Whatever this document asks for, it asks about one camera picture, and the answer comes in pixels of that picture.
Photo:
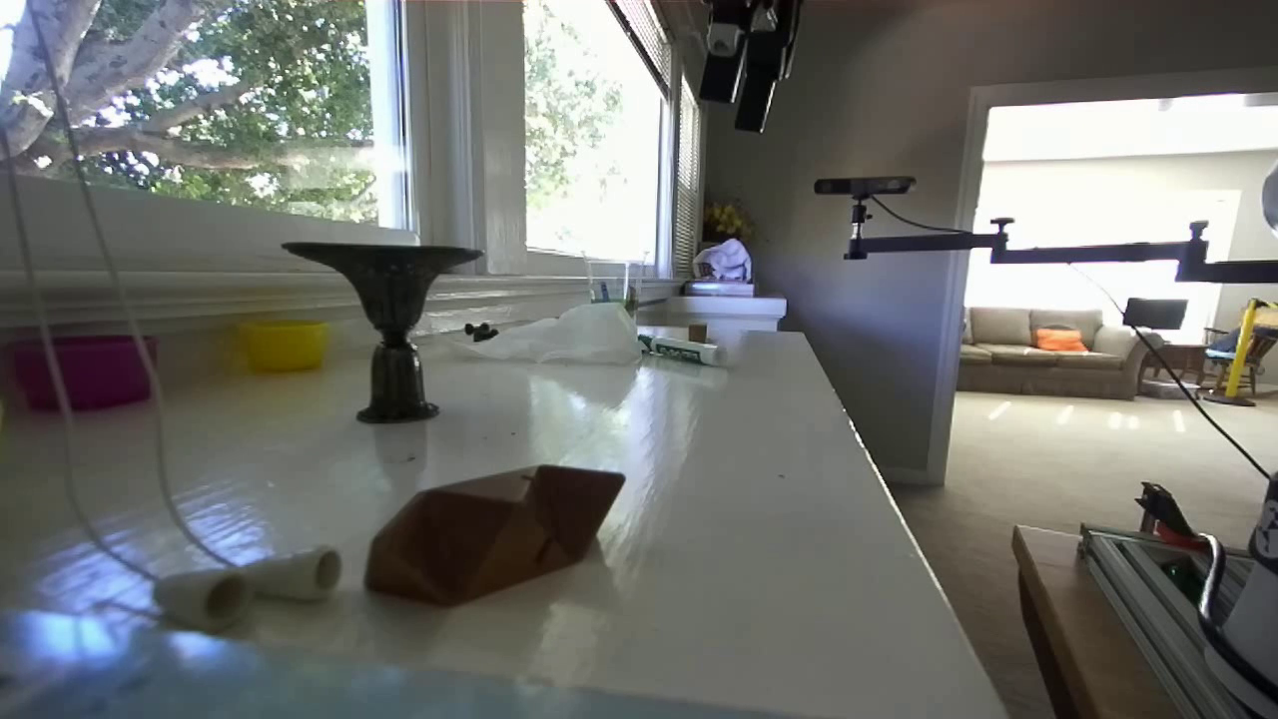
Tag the brown wooden polyhedron block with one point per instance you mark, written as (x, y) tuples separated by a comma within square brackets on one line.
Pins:
[(476, 535)]

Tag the beige sofa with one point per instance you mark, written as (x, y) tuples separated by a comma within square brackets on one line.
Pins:
[(1001, 353)]

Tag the white cord pull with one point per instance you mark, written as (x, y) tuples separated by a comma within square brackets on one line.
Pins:
[(305, 578), (208, 600)]

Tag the white cord pull far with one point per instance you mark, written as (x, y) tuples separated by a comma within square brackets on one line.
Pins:
[(305, 578)]

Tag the orange cushion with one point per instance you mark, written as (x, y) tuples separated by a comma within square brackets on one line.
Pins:
[(1059, 342)]

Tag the white cord pull near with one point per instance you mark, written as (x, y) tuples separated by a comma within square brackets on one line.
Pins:
[(208, 600)]

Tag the white folded cloth figure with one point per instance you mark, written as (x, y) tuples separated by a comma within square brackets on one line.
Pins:
[(723, 261)]

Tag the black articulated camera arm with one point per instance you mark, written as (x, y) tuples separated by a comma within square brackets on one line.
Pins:
[(1184, 251)]

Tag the dark metal goblet stand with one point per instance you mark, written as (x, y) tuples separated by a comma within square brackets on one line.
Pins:
[(393, 290)]

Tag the wooden side table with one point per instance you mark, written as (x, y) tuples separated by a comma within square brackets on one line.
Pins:
[(1083, 654)]

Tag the crumpled clear plastic sheet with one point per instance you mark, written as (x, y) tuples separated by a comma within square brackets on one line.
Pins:
[(590, 333)]

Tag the small black clip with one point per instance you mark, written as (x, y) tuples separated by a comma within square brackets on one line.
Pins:
[(482, 333)]

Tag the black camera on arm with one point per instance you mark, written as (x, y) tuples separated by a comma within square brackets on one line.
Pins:
[(866, 184)]

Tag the magenta plastic bowl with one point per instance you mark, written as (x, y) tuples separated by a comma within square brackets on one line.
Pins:
[(88, 370)]

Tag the green whiteboard marker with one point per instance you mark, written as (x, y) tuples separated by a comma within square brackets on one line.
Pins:
[(681, 350)]

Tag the yellow plastic bowl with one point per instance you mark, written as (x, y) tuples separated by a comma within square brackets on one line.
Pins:
[(287, 343)]

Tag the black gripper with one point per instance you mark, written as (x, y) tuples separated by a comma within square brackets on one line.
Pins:
[(750, 54)]

